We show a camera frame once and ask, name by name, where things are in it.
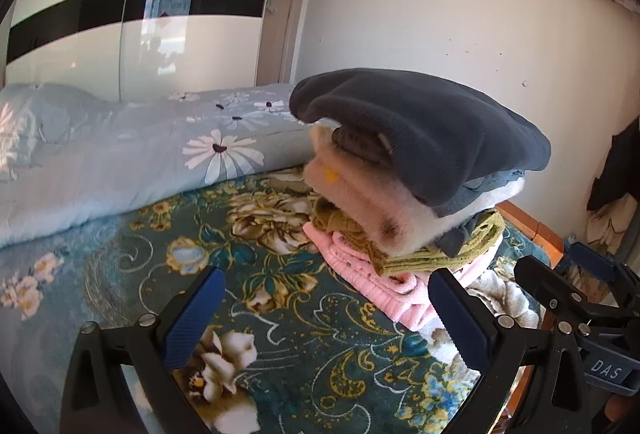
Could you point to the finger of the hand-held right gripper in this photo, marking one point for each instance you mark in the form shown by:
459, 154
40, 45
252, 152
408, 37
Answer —
592, 264
550, 284

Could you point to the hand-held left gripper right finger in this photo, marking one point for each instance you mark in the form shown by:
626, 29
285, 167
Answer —
462, 319

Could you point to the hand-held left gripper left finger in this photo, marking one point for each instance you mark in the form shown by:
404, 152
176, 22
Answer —
192, 319

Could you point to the dark grey fleece-lined garment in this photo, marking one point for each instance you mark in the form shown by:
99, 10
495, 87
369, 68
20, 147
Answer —
425, 133

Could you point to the dark hanging clothes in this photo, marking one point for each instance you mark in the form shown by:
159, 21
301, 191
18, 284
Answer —
620, 163

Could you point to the light floral hanging cloth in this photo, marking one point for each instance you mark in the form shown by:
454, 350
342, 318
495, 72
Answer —
610, 224

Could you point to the teal floral blanket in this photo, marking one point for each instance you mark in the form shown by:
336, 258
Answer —
150, 264

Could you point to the olive green knitted garment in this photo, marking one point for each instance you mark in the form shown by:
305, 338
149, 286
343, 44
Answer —
400, 264

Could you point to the pink knitted garment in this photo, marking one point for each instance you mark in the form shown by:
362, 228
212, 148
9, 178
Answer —
370, 279

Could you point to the cream fleece garment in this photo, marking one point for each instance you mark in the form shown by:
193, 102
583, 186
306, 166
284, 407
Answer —
360, 199

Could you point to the light blue daisy quilt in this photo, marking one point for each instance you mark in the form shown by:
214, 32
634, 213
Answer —
100, 163

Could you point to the white wardrobe with black stripe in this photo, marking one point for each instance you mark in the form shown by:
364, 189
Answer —
100, 48

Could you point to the pale interior door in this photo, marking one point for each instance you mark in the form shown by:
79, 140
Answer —
282, 38

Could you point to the wooden bed frame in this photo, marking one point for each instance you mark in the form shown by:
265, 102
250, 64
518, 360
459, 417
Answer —
537, 234

